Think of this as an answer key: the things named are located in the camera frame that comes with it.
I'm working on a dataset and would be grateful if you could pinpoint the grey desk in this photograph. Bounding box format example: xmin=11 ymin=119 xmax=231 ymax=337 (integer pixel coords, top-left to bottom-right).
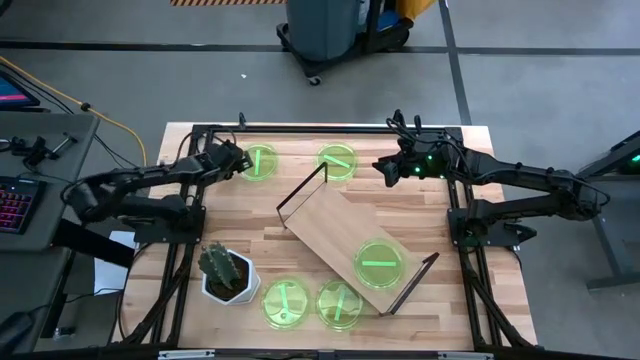
xmin=0 ymin=112 xmax=101 ymax=351

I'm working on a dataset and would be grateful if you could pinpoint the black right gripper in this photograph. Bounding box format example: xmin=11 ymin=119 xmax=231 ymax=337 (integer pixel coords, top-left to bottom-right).
xmin=372 ymin=142 xmax=451 ymax=189

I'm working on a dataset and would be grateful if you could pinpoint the wooden tray with metal handles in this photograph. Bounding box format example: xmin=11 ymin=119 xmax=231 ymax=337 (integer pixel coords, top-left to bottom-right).
xmin=275 ymin=161 xmax=441 ymax=317

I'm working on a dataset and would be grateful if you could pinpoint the backlit black keyboard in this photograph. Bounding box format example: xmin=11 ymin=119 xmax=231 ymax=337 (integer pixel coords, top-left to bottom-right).
xmin=0 ymin=175 xmax=47 ymax=235

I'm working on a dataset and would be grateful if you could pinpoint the black flat bar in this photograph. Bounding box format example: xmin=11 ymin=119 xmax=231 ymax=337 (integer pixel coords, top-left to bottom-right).
xmin=52 ymin=218 xmax=136 ymax=269

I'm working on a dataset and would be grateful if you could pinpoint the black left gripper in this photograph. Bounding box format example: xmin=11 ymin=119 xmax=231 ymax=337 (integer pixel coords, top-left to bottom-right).
xmin=209 ymin=141 xmax=255 ymax=176

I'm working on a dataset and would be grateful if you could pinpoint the yellow bag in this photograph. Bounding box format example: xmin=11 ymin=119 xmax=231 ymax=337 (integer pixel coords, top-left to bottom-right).
xmin=397 ymin=0 xmax=439 ymax=22

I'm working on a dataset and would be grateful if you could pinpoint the potted cactus in white pot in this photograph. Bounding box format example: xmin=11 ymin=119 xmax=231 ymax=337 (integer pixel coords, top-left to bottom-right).
xmin=201 ymin=249 xmax=262 ymax=307

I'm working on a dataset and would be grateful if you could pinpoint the black clamp tool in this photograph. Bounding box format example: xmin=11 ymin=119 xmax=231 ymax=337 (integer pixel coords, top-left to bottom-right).
xmin=9 ymin=132 xmax=79 ymax=169

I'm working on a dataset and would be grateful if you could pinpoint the white paper sheet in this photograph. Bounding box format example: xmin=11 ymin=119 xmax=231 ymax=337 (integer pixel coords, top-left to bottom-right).
xmin=93 ymin=229 xmax=139 ymax=296

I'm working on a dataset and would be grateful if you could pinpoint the computer monitor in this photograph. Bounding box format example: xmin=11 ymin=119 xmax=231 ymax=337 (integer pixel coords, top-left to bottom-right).
xmin=0 ymin=69 xmax=41 ymax=112

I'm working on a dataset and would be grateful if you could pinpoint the silver metal bracket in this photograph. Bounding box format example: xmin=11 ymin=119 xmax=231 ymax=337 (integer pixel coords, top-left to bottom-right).
xmin=438 ymin=351 xmax=495 ymax=360
xmin=157 ymin=349 xmax=216 ymax=360

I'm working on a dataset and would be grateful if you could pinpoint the dark metal desk frame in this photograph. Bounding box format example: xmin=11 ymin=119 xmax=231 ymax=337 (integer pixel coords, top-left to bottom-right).
xmin=549 ymin=129 xmax=640 ymax=291

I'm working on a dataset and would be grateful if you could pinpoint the blue container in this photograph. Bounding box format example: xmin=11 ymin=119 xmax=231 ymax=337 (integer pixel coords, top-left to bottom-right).
xmin=374 ymin=9 xmax=401 ymax=32

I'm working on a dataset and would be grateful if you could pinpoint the green translucent plate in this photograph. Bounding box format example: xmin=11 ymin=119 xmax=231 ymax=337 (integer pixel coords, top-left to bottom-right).
xmin=353 ymin=238 xmax=405 ymax=290
xmin=261 ymin=278 xmax=311 ymax=330
xmin=315 ymin=278 xmax=365 ymax=331
xmin=238 ymin=143 xmax=280 ymax=182
xmin=315 ymin=142 xmax=359 ymax=182

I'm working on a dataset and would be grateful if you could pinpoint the green cactus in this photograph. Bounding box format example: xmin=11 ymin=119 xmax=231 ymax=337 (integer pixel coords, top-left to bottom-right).
xmin=197 ymin=241 xmax=242 ymax=291

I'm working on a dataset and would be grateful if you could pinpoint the black wheeled cart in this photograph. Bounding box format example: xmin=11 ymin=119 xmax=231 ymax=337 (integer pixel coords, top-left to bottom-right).
xmin=275 ymin=0 xmax=416 ymax=86

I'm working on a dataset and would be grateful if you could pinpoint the yellow cable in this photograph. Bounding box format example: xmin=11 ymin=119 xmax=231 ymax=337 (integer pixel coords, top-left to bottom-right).
xmin=0 ymin=55 xmax=148 ymax=166

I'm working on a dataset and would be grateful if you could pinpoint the grey bin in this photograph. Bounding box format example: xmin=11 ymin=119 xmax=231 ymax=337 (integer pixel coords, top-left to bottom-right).
xmin=285 ymin=0 xmax=362 ymax=62

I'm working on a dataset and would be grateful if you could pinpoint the black aluminium table frame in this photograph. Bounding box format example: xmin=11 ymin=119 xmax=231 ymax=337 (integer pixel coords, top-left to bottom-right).
xmin=119 ymin=123 xmax=534 ymax=349

